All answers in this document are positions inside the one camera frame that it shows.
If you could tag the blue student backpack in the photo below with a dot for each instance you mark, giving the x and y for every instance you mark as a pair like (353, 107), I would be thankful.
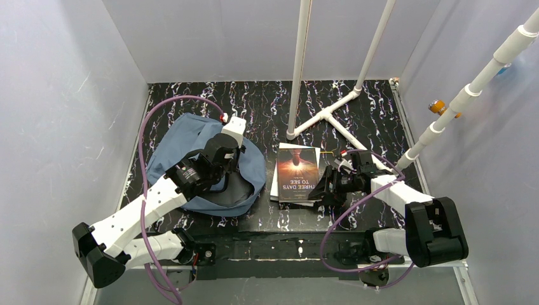
(191, 132)

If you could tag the aluminium rail base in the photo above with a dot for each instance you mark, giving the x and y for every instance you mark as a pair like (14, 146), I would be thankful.
(292, 268)

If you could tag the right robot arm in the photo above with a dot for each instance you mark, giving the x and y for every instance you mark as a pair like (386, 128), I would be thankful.
(432, 233)

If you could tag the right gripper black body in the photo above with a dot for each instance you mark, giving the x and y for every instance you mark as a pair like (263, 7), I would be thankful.
(334, 185)

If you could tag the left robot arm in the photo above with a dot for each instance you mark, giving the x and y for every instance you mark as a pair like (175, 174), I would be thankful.
(106, 249)

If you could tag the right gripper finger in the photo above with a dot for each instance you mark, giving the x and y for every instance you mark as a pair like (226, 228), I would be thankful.
(328, 175)
(322, 193)

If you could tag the orange knob on wall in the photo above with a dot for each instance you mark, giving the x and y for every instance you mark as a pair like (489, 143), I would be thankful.
(437, 107)

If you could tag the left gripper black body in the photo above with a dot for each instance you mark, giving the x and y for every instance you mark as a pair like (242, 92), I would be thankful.
(227, 149)

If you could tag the dark white book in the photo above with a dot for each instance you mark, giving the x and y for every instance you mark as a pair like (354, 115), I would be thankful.
(297, 173)

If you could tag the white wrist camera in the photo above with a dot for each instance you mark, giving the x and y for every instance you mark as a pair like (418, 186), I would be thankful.
(342, 164)
(234, 127)

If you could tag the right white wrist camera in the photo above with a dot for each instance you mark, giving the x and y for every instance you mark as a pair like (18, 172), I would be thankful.
(342, 164)

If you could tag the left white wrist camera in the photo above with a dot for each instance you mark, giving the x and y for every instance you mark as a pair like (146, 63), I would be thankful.
(234, 127)

